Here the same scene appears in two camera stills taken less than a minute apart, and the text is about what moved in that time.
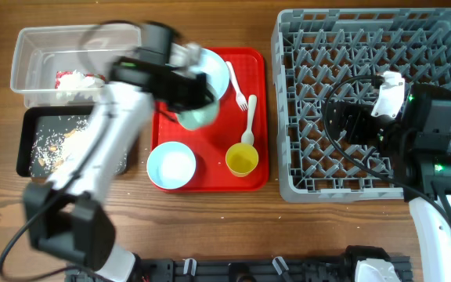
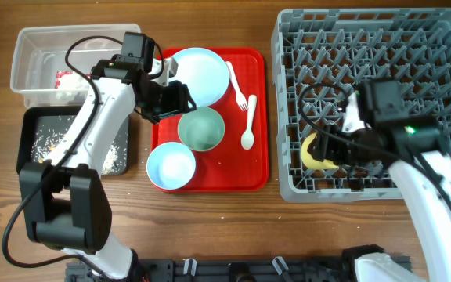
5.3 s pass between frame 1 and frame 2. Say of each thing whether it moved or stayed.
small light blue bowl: stayed
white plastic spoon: stayed
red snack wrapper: stayed
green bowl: moved
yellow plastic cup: moved
